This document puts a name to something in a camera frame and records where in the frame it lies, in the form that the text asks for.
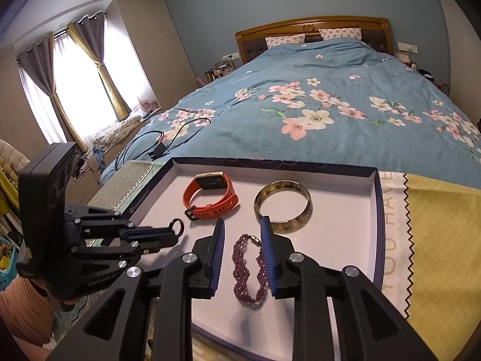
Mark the blue floral duvet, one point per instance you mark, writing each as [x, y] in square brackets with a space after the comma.
[338, 82]

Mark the wooden headboard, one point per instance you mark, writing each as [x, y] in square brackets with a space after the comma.
[312, 24]

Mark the yellow cloth with white border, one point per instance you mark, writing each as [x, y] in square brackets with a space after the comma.
[443, 252]

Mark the pile of clothes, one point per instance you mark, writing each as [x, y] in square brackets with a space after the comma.
[92, 163]

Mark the pink desk fan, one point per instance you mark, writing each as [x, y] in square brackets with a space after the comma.
[147, 106]

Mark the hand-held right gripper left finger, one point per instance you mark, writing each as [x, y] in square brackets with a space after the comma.
[220, 250]

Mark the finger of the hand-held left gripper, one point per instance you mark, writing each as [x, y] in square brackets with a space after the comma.
[150, 244]
[150, 232]

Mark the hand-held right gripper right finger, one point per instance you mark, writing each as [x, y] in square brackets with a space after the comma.
[266, 257]

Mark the yellow basket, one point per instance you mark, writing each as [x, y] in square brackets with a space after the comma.
[7, 193]

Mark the group of cosmetic bottles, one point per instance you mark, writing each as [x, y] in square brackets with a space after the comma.
[220, 68]

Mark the white quilt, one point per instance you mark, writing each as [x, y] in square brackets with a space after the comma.
[116, 129]

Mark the white dotted pillow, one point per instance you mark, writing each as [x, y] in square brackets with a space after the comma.
[340, 34]
[283, 40]

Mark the white box lid tray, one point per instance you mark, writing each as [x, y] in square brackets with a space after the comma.
[330, 233]

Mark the tortoiseshell bangle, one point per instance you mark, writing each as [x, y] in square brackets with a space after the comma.
[293, 225]

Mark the teal basket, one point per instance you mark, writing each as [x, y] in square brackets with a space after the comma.
[7, 267]

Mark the green patterned mat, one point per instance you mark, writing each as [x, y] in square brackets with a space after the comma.
[127, 180]

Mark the orange smartwatch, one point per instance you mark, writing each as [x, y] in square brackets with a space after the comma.
[229, 195]

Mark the person's left forearm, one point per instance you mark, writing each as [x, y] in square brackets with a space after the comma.
[22, 308]

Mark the white wall socket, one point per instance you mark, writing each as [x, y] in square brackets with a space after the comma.
[407, 47]

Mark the grey and gold curtain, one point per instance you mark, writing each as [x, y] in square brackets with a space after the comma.
[37, 67]
[90, 34]

